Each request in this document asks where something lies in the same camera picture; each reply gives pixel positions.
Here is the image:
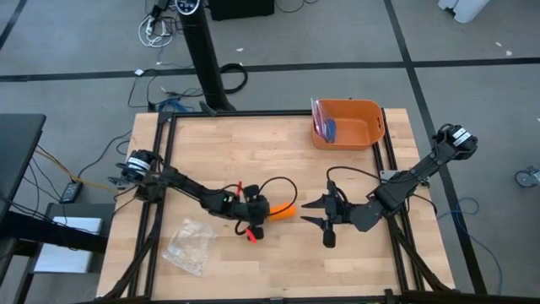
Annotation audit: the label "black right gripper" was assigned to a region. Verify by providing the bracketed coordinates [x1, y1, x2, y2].
[300, 181, 354, 249]

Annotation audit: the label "orange elastic bandage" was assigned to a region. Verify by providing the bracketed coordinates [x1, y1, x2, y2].
[267, 202, 298, 223]

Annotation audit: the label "clear plastic zip bag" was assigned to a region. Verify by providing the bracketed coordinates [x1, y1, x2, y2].
[162, 217, 219, 278]

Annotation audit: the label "orange plastic bin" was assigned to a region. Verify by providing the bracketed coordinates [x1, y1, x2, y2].
[310, 98, 386, 152]

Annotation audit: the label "white item in basket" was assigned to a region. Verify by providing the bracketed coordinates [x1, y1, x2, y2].
[310, 97, 338, 144]

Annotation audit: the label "black tower fan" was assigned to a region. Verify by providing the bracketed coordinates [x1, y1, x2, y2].
[175, 0, 237, 114]

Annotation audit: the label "black power adapter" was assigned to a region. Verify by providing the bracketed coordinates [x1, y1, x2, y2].
[60, 180, 84, 204]

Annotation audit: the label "white shelf box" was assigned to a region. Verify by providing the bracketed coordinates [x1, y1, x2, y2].
[32, 215, 104, 274]

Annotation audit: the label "black floor box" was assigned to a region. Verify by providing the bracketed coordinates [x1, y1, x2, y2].
[208, 0, 276, 22]

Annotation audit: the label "black desk leg beam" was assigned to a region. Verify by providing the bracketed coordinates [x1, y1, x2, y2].
[0, 209, 110, 255]

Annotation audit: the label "grey caster wheel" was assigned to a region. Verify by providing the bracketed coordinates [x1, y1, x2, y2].
[514, 165, 540, 189]

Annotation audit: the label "black desk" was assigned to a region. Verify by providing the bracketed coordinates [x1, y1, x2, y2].
[0, 112, 47, 225]

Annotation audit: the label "white moulded foam seat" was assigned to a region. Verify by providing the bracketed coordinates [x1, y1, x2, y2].
[437, 0, 492, 24]

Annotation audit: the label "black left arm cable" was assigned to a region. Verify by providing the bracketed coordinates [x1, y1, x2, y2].
[234, 176, 299, 236]

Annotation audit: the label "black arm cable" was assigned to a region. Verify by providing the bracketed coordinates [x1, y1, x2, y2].
[234, 176, 299, 236]
[327, 166, 389, 199]

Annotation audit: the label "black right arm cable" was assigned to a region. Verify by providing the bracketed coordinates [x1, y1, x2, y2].
[327, 166, 389, 199]

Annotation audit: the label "black aluminium table frame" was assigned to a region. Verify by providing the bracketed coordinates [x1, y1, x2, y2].
[96, 107, 461, 304]

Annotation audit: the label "black coiled floor cable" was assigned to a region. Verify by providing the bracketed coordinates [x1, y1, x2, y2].
[219, 62, 250, 95]

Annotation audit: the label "blue tangled floor cable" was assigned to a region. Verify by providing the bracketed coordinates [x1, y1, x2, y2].
[156, 98, 196, 114]

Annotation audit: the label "long blue floor cable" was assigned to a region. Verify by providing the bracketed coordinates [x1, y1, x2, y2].
[436, 196, 505, 296]

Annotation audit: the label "yellow cable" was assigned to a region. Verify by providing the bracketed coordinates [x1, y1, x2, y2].
[33, 147, 120, 194]

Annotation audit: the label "white power strip cables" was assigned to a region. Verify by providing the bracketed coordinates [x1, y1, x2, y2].
[138, 14, 176, 49]

